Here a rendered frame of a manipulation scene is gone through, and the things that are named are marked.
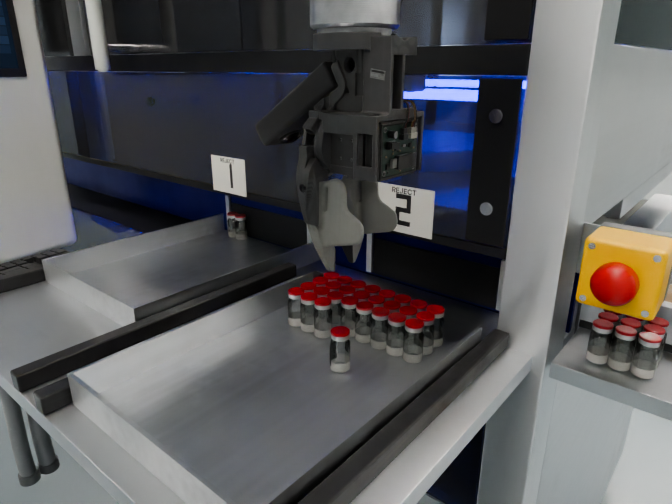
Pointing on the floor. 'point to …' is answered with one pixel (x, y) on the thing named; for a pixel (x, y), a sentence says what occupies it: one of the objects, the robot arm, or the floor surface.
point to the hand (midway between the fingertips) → (335, 251)
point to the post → (546, 228)
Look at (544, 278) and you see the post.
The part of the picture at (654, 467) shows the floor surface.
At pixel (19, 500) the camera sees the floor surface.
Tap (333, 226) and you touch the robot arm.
